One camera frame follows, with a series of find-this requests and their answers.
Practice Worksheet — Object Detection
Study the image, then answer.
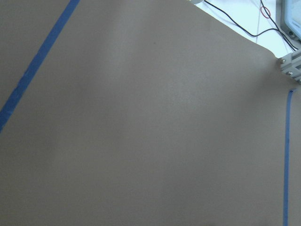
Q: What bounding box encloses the aluminium frame post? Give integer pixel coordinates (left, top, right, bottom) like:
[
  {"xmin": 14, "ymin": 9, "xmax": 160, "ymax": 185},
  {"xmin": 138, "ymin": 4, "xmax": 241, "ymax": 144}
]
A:
[{"xmin": 279, "ymin": 49, "xmax": 301, "ymax": 85}]

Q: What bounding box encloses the black pendant cable on desk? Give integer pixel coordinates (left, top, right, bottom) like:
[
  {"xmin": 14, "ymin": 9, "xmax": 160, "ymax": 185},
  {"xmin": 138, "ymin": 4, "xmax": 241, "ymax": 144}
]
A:
[{"xmin": 204, "ymin": 0, "xmax": 299, "ymax": 51}]

